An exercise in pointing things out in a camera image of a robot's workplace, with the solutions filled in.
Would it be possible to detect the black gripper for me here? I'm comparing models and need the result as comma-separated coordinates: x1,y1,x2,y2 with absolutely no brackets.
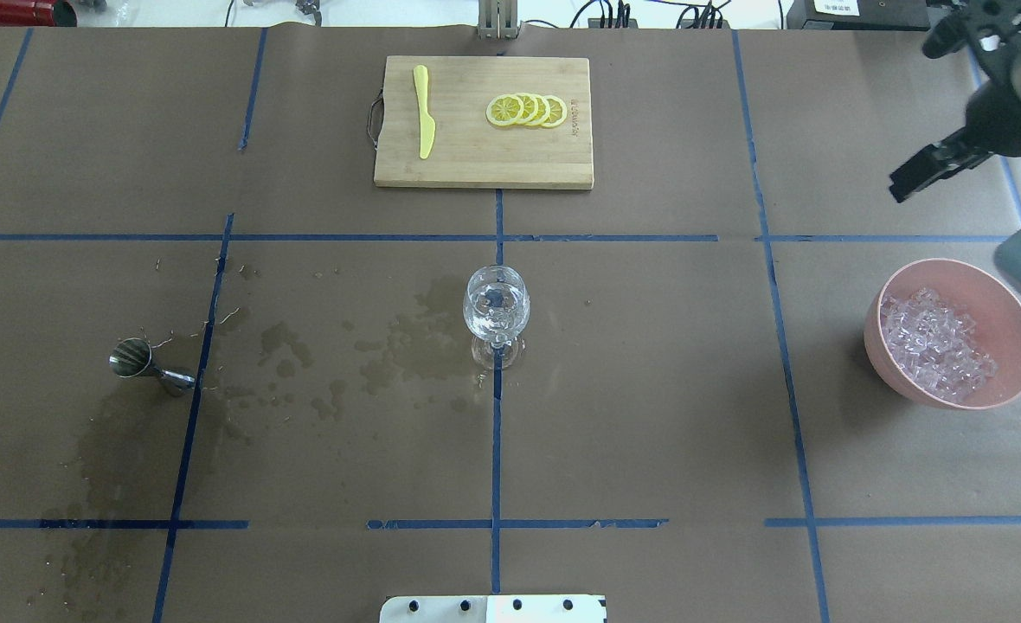
888,82,1021,202

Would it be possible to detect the aluminium frame post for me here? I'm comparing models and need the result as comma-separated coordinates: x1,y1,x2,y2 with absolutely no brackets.
478,0,521,41

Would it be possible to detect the bamboo cutting board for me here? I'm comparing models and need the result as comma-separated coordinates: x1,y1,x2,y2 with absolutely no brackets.
375,55,596,190

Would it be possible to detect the lemon slice back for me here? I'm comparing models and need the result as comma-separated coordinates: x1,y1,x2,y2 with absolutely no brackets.
541,95,568,129

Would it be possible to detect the red cylindrical bottle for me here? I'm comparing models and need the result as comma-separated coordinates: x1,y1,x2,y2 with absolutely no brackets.
0,0,78,28

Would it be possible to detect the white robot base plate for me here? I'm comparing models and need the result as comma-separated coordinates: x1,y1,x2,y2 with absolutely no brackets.
379,593,607,622

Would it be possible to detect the lemon slice front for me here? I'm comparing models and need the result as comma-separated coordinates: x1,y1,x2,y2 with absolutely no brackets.
485,93,525,127

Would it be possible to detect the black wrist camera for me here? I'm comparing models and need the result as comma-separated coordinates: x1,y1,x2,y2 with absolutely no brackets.
921,1,1021,81

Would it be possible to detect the black box device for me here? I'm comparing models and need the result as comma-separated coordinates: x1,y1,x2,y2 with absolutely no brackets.
785,1,930,32

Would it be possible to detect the steel double jigger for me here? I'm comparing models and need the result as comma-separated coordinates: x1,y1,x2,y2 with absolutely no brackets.
108,337,196,395

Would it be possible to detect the pink bowl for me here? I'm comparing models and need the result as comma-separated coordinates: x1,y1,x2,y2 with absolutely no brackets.
863,259,1021,411

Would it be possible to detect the clear ice cubes pile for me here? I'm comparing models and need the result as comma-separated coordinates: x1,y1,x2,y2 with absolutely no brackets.
879,287,999,403

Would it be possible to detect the clear wine glass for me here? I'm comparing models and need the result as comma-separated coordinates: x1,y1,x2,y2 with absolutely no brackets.
461,263,531,371

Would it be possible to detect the lemon slice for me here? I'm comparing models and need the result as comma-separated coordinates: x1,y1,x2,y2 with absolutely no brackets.
485,93,525,127
515,93,535,125
527,94,551,127
541,95,568,129

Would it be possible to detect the yellow plastic knife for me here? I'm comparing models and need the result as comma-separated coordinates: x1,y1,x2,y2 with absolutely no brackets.
414,64,436,159

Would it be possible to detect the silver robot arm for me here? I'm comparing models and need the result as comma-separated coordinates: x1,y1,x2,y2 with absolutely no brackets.
888,9,1021,294

